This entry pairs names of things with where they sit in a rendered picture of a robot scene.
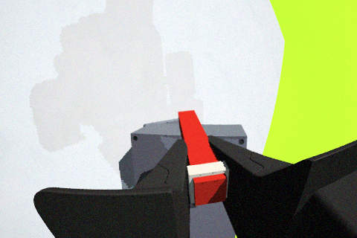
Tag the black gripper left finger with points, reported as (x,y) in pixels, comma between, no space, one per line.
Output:
(157,207)

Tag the grey sloped panel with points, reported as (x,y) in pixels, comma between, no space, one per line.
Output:
(153,141)

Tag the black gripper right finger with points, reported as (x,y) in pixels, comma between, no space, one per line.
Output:
(266,197)

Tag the red peg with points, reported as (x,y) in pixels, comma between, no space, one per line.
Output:
(207,176)

